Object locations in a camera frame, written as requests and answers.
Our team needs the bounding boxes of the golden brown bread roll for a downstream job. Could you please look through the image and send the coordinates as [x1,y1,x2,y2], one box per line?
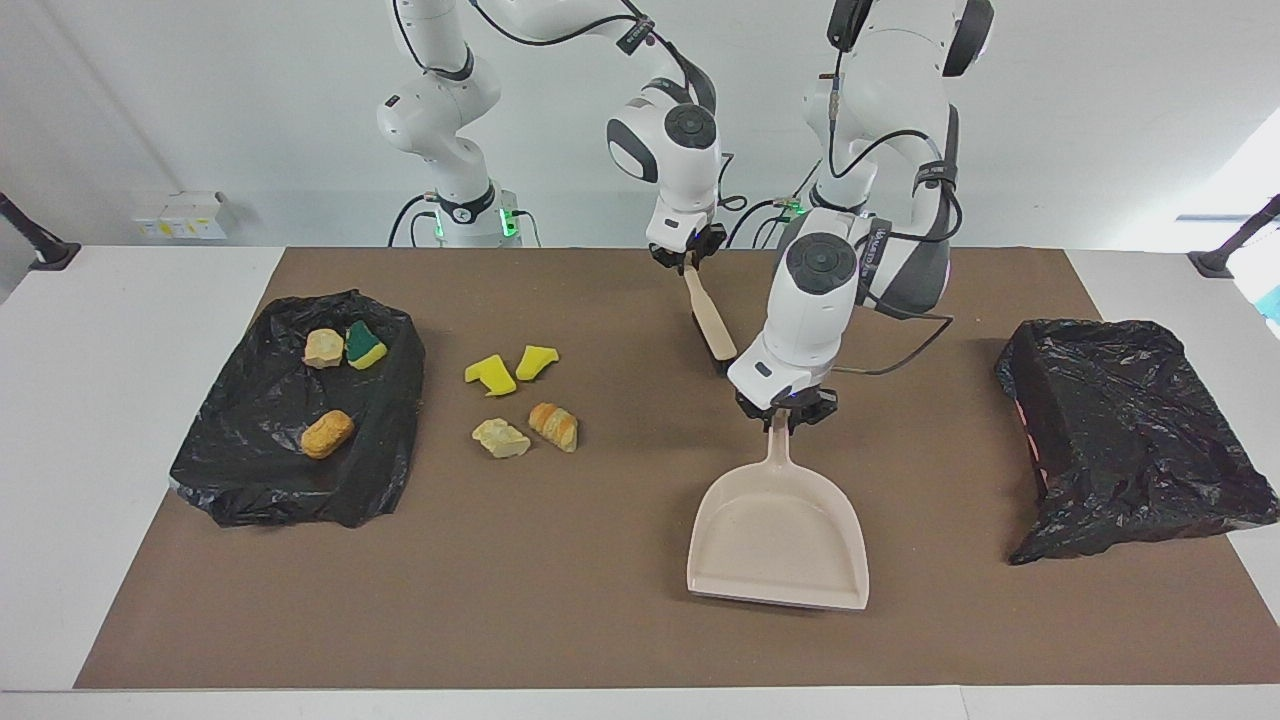
[300,409,356,460]

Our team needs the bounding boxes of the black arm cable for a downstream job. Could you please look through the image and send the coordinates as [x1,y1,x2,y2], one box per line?
[828,75,961,377]
[470,0,748,213]

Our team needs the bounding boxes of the black bag lined pink bin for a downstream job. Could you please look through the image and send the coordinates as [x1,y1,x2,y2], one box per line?
[994,319,1280,567]

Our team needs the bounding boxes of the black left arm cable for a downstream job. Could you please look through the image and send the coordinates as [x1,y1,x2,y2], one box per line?
[828,75,961,377]

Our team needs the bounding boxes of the orange striped croissant toy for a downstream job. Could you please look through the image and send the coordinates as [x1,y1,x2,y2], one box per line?
[528,402,579,453]

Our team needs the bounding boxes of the beige plastic dustpan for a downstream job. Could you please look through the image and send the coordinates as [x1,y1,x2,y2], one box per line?
[686,412,870,611]

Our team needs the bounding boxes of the large yellow sponge piece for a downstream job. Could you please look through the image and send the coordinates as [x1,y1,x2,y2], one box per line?
[464,354,518,397]

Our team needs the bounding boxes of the yellow green scrub sponge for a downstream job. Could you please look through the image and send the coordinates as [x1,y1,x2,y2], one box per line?
[345,320,389,371]

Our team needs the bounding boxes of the beige handled black brush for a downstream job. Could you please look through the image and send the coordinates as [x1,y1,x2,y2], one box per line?
[683,262,739,376]

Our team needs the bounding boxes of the black clamp stand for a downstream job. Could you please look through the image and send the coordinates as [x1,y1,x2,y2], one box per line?
[1188,194,1280,279]
[0,192,82,272]

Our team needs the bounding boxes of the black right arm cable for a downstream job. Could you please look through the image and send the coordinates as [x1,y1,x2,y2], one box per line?
[470,0,748,213]

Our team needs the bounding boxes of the white wall socket box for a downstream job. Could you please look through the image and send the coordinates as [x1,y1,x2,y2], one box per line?
[132,191,229,240]

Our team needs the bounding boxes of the pale bread piece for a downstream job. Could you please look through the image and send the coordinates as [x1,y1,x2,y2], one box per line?
[471,418,532,459]

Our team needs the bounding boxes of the brown table mat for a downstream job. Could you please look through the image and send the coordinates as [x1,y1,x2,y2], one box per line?
[75,247,1280,691]

